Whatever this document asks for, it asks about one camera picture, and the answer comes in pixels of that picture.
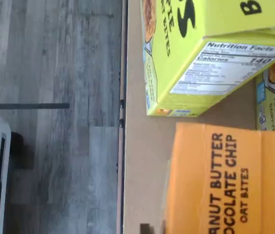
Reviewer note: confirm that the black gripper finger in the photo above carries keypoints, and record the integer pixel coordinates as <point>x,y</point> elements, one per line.
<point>148,229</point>

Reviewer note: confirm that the orange Bobo's peanut butter box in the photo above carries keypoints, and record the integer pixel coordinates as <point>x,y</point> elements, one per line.
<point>225,182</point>

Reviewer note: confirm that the wooden shelf board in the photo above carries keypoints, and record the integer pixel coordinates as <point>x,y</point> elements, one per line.
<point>140,146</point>

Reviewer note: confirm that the black floor tape strip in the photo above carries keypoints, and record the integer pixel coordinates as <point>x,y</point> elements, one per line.
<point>30,106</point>

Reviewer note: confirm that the black metal shelf frame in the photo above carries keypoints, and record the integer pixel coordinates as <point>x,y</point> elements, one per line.
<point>122,73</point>

